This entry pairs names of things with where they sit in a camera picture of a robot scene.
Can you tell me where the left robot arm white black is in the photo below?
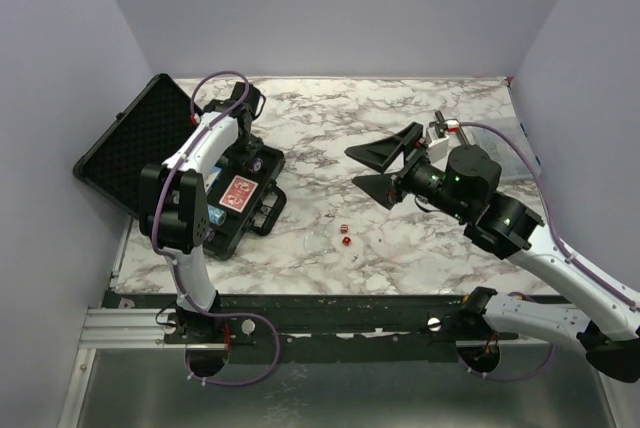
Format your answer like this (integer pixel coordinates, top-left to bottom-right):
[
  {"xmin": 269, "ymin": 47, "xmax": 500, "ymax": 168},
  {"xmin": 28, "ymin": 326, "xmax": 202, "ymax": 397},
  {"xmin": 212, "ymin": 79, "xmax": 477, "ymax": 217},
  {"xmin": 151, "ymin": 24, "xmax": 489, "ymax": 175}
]
[{"xmin": 139, "ymin": 75, "xmax": 255, "ymax": 343}]

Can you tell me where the clear round dealer button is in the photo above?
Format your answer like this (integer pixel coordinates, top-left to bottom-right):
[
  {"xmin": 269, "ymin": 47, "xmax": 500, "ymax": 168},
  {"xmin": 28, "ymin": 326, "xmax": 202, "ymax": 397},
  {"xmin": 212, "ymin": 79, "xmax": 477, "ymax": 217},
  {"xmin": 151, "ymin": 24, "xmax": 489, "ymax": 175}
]
[{"xmin": 303, "ymin": 231, "xmax": 331, "ymax": 256}]

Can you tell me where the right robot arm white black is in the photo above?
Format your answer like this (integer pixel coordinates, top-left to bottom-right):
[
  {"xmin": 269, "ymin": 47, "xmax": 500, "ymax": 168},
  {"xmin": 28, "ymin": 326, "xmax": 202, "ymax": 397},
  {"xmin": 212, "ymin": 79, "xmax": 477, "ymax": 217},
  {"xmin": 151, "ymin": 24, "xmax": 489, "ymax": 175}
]
[{"xmin": 345, "ymin": 123, "xmax": 639, "ymax": 383}]

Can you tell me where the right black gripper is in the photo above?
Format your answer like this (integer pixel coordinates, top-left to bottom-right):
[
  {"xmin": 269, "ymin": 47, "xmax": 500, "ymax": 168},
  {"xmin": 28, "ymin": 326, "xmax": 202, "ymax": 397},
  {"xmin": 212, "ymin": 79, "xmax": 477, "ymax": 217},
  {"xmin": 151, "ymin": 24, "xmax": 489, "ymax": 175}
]
[{"xmin": 346, "ymin": 121, "xmax": 470, "ymax": 222}]

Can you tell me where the clear plastic parts box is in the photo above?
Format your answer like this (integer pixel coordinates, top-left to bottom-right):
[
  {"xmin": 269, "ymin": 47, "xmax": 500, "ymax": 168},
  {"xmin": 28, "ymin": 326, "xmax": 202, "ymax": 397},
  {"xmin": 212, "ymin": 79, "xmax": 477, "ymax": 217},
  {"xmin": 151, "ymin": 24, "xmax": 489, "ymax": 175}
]
[{"xmin": 464, "ymin": 117, "xmax": 541, "ymax": 182}]

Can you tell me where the blue playing card deck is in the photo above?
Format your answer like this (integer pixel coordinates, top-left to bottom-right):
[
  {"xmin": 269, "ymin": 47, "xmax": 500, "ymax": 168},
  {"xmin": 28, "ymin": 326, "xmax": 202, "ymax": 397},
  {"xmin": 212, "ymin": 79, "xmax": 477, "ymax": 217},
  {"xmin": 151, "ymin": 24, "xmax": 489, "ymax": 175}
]
[{"xmin": 204, "ymin": 166, "xmax": 222, "ymax": 193}]

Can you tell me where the red playing card deck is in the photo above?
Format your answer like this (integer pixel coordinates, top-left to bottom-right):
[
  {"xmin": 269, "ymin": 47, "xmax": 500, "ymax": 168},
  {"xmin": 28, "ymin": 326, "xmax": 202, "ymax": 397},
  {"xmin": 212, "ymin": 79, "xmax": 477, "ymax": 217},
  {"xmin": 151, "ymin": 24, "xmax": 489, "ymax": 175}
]
[{"xmin": 219, "ymin": 175, "xmax": 258, "ymax": 213}]

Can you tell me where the light blue poker chip stack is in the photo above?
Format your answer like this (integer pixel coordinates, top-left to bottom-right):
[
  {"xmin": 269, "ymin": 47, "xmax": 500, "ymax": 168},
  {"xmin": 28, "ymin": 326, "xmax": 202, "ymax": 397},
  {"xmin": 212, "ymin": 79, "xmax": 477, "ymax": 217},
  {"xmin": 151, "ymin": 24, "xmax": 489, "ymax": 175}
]
[{"xmin": 207, "ymin": 205, "xmax": 227, "ymax": 226}]

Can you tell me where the purple grey poker chip stack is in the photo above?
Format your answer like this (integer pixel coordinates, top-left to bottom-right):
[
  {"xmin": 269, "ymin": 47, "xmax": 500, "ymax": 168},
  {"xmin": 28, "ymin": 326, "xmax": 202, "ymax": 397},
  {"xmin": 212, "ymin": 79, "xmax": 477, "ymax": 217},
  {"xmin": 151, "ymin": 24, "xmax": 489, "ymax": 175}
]
[{"xmin": 249, "ymin": 158, "xmax": 263, "ymax": 173}]

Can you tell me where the dark metal handle bracket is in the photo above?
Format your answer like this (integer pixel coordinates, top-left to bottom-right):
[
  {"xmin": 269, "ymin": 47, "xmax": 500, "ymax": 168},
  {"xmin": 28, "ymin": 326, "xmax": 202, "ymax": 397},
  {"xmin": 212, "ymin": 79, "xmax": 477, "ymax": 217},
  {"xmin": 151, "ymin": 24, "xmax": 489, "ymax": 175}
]
[{"xmin": 433, "ymin": 110, "xmax": 474, "ymax": 147}]

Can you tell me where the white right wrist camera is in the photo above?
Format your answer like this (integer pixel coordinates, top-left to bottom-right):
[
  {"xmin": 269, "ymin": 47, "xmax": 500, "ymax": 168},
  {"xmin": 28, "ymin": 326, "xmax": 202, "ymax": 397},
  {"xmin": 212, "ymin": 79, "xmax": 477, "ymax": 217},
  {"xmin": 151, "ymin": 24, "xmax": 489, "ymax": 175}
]
[{"xmin": 426, "ymin": 119, "xmax": 460, "ymax": 164}]

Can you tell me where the black foam-lined poker case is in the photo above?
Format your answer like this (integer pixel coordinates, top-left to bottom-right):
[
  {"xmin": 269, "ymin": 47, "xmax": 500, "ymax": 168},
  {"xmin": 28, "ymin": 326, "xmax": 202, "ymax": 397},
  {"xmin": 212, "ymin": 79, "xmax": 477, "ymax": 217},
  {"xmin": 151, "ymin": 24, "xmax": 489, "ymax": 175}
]
[{"xmin": 73, "ymin": 74, "xmax": 287, "ymax": 260}]

